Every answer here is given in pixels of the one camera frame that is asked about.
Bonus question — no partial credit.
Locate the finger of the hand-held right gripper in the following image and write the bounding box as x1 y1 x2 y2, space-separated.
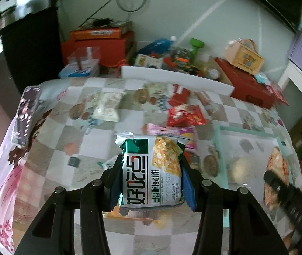
264 170 302 233

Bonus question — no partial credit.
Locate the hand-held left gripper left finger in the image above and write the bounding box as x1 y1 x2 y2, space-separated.
14 154 122 255

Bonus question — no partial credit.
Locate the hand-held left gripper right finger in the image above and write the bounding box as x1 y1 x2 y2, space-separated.
180 155 289 255

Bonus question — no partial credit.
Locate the orange snack packet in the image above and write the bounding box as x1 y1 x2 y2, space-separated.
264 146 291 211

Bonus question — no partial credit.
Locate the green and white snack packet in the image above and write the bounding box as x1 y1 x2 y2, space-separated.
115 131 187 210

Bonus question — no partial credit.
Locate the clear tray with teal rim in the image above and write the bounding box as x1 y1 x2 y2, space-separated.
214 126 300 234

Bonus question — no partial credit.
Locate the checkered printed tablecloth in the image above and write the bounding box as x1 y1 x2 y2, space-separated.
15 76 300 255

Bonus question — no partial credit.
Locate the pink snack packet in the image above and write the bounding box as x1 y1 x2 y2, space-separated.
146 123 195 150

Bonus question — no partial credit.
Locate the red snack packet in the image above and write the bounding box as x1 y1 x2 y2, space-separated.
167 105 208 127

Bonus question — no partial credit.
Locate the red snack box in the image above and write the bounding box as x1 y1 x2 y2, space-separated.
169 87 191 107

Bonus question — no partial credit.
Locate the printed blanket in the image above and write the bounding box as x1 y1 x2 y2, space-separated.
0 78 70 255

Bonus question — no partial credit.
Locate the pale green snack packet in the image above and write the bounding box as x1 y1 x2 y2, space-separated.
144 82 174 96

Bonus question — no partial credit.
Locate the flat red box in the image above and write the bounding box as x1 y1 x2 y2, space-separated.
215 57 277 109

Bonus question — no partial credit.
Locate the smartphone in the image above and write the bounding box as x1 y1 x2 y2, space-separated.
11 86 42 148

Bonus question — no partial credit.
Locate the white foam board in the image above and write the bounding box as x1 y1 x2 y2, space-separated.
121 65 235 96

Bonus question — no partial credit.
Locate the light blue cloth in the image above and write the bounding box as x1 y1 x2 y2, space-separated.
255 73 271 86

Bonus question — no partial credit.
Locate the blue and white box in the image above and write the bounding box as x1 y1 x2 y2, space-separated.
59 61 100 79

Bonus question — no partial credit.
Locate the pile of small toys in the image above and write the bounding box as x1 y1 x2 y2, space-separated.
164 47 202 74

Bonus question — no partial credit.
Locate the small printed card box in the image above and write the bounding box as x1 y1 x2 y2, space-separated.
134 54 163 69

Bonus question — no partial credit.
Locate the clear plastic box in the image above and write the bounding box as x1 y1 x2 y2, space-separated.
67 47 101 67

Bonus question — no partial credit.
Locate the large red box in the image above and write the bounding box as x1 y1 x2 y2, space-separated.
61 31 136 67

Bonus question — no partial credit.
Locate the beige gift box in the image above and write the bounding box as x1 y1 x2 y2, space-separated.
225 39 264 75

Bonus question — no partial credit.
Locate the green dumbbell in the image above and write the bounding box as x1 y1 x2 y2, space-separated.
189 38 207 59

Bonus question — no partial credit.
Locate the blue water bottle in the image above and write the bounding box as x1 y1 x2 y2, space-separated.
137 38 177 57

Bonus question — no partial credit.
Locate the orange box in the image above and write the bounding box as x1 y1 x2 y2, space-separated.
69 26 123 40

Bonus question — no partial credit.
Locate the black power adapter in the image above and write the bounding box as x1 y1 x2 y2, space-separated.
90 18 113 25

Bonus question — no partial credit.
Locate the black cable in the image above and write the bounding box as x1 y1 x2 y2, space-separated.
78 0 149 30

